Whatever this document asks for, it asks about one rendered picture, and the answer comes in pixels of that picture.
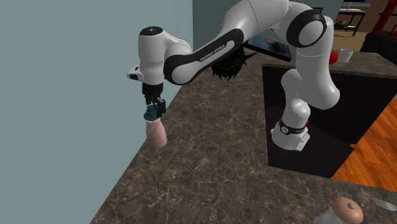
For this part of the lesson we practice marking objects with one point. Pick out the black sofa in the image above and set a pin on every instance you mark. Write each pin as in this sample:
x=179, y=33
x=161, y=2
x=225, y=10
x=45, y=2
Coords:
x=380, y=42

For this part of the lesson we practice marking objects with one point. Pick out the dark tablet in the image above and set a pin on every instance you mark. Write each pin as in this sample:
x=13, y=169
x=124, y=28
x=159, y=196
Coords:
x=270, y=47

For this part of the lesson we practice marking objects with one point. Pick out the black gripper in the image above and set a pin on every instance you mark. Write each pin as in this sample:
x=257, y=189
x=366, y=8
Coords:
x=152, y=89

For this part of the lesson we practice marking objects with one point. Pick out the black spiky plant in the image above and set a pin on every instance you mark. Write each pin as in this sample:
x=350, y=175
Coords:
x=229, y=65

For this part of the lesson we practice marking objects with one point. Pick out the silver fork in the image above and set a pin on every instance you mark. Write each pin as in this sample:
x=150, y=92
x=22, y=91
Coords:
x=386, y=204

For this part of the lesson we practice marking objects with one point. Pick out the white cup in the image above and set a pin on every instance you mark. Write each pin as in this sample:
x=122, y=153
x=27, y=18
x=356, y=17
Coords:
x=345, y=56

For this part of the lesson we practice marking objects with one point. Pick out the dark side table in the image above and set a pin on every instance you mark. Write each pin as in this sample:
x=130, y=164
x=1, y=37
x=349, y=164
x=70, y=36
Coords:
x=351, y=15

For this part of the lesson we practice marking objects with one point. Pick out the black robot stand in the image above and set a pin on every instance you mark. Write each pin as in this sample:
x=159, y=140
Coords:
x=356, y=102

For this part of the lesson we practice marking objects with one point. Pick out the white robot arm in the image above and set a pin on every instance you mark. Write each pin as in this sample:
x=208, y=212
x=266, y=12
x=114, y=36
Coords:
x=307, y=90

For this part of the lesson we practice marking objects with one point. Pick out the red apple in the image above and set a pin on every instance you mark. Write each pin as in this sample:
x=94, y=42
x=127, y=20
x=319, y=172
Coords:
x=333, y=58

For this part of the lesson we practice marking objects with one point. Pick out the pink bottle with teal cap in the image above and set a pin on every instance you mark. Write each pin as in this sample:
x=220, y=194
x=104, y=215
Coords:
x=156, y=133

